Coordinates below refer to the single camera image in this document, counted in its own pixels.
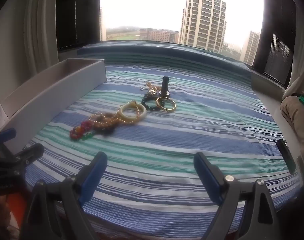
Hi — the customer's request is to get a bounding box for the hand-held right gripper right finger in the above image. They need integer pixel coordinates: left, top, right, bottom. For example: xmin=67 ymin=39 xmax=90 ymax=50
xmin=193 ymin=152 xmax=280 ymax=240

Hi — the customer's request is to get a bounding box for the black rectangular device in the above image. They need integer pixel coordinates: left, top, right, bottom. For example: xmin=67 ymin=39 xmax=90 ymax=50
xmin=276 ymin=139 xmax=297 ymax=174

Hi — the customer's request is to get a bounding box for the colourful bead bracelet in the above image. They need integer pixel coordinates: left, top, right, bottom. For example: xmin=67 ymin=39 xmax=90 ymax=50
xmin=69 ymin=120 xmax=95 ymax=140

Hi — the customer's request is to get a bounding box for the brown wooden bead bracelet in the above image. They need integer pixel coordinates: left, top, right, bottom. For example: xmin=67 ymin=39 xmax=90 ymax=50
xmin=94 ymin=114 xmax=118 ymax=135

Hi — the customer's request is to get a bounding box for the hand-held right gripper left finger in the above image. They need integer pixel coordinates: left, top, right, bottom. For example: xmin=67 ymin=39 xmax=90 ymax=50
xmin=19 ymin=151 xmax=108 ymax=240

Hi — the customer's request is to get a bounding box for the gold chain necklace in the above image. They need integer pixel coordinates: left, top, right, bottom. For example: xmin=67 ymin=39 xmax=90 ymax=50
xmin=139 ymin=82 xmax=162 ymax=98

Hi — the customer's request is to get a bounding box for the white curtain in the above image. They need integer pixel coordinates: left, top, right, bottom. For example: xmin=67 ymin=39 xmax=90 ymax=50
xmin=288 ymin=5 xmax=304 ymax=96
xmin=24 ymin=0 xmax=60 ymax=73

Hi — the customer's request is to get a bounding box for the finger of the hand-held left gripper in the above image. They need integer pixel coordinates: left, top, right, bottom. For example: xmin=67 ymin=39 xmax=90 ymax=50
xmin=0 ymin=128 xmax=17 ymax=145
xmin=7 ymin=143 xmax=45 ymax=167

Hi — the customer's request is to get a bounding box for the beige cushion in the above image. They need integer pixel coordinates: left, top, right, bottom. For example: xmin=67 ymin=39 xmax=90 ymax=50
xmin=279 ymin=96 xmax=304 ymax=157

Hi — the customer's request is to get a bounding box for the blue green striped blanket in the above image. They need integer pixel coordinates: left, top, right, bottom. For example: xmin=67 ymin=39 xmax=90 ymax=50
xmin=24 ymin=42 xmax=302 ymax=233

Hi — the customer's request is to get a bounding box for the tall apartment building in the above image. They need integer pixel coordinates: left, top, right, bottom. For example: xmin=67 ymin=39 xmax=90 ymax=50
xmin=179 ymin=0 xmax=227 ymax=54

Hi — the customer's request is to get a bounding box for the dark bead bracelet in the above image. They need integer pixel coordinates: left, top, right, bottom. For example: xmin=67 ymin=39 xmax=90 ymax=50
xmin=141 ymin=96 xmax=165 ymax=111

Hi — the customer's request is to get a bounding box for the cream white bangle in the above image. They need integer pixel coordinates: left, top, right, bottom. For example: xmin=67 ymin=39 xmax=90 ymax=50
xmin=119 ymin=103 xmax=147 ymax=121

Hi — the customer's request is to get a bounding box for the gold bead necklace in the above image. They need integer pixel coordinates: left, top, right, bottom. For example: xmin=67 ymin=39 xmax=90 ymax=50
xmin=89 ymin=100 xmax=142 ymax=131

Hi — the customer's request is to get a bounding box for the gold bangle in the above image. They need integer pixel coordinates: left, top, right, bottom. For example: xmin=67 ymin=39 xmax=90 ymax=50
xmin=156 ymin=96 xmax=177 ymax=112

